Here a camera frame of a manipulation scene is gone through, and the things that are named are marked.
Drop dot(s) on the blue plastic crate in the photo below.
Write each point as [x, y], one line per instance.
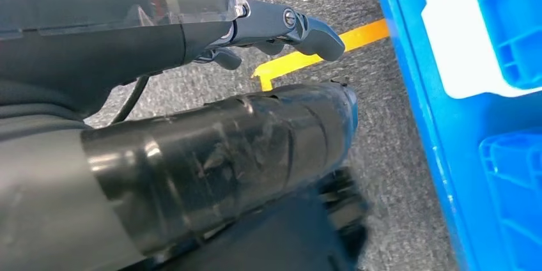
[516, 15]
[516, 201]

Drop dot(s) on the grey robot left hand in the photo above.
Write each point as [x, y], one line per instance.
[106, 49]

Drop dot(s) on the yellow floor tape line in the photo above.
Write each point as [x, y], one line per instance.
[296, 60]

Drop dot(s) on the blue metal shelf rack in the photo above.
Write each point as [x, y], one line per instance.
[423, 91]

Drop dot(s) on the white panel part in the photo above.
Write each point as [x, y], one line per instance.
[457, 49]

